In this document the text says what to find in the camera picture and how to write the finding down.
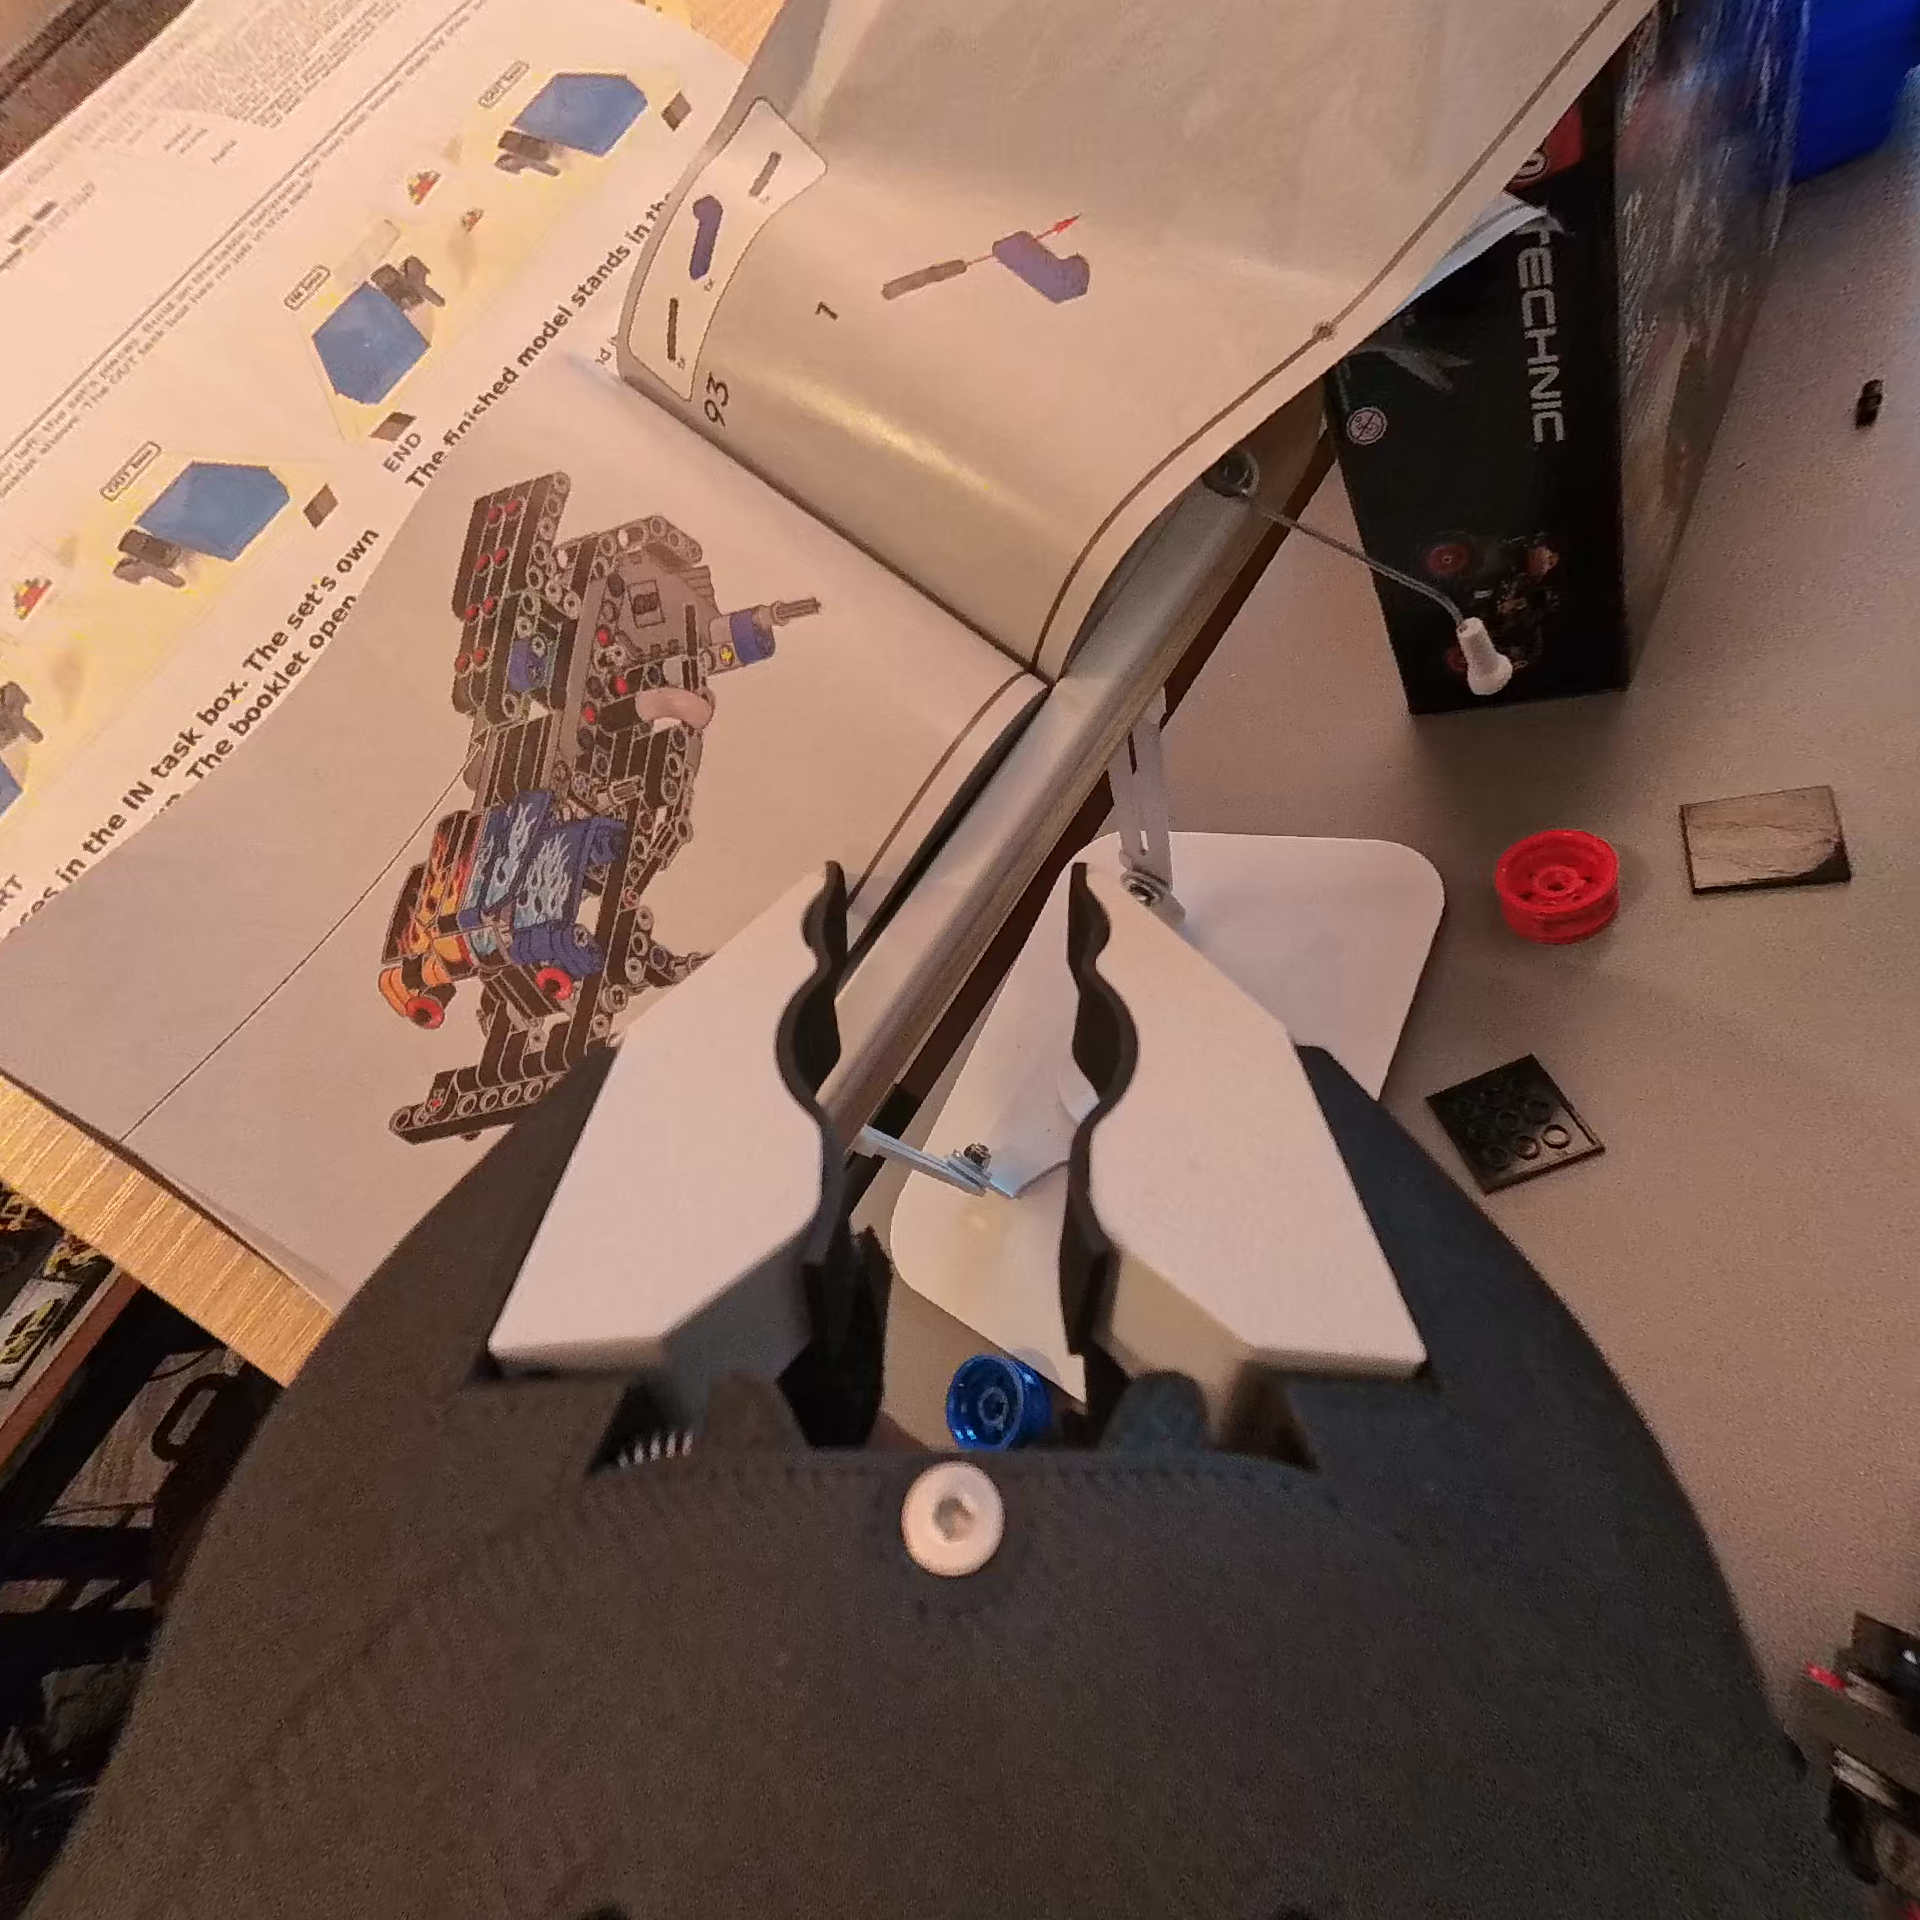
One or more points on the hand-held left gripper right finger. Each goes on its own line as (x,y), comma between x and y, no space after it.
(1245,1215)

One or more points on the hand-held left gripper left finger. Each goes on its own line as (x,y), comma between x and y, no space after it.
(661,1201)

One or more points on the instruction booklet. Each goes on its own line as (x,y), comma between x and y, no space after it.
(839,676)

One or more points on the grey desk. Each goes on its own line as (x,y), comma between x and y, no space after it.
(1652,1350)

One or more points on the black studded square plate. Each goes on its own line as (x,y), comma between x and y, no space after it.
(1508,1126)

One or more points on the white book stand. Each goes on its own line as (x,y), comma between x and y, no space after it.
(1276,931)

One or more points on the blue wheel rim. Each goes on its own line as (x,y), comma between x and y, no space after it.
(990,1403)

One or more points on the red wheel rim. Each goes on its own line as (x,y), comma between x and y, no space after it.
(1552,885)

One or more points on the black smooth square tile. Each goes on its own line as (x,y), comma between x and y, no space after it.
(1764,841)

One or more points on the dark toy set box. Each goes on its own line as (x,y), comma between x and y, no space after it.
(1652,375)

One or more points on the large printed instruction sheet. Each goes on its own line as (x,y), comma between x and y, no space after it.
(224,301)

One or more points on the blue storage bin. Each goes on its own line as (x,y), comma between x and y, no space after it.
(1861,76)

